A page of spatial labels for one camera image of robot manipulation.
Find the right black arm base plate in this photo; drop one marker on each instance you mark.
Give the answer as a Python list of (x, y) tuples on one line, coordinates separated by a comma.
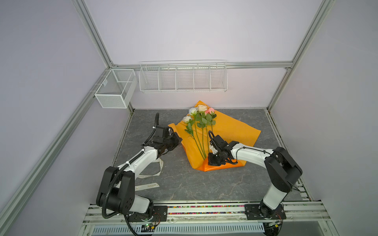
[(254, 213)]

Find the white fake rose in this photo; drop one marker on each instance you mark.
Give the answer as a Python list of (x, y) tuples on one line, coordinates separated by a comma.
[(191, 128)]

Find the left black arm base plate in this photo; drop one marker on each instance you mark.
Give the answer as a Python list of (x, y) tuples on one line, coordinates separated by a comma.
[(159, 213)]

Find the white wire shelf basket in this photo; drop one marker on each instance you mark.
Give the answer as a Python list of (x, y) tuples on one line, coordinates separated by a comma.
[(183, 76)]

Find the white slotted cable duct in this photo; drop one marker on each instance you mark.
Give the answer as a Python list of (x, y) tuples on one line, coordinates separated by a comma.
[(180, 229)]

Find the white mesh box basket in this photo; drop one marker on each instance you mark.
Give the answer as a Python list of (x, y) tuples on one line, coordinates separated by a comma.
[(117, 88)]

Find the dark pink fake rose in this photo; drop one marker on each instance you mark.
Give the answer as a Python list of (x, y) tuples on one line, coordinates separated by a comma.
[(213, 115)]

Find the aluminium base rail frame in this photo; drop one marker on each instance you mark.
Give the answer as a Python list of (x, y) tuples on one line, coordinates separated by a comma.
[(298, 215)]

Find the cream fake rose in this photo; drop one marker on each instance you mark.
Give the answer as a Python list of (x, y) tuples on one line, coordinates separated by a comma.
[(201, 114)]

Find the white printed ribbon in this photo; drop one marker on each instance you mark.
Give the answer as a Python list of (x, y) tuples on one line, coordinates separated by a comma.
[(147, 177)]

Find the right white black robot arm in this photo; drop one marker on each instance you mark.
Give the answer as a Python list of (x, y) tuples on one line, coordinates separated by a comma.
[(282, 169)]

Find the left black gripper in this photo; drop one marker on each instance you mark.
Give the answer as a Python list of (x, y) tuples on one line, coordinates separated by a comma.
[(177, 140)]

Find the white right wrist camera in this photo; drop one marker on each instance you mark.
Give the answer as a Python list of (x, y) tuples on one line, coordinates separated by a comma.
[(213, 150)]

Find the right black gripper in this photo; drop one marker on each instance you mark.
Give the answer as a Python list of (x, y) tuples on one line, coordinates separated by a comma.
[(210, 161)]

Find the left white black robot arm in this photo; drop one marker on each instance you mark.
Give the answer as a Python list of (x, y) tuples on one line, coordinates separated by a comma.
[(116, 194)]

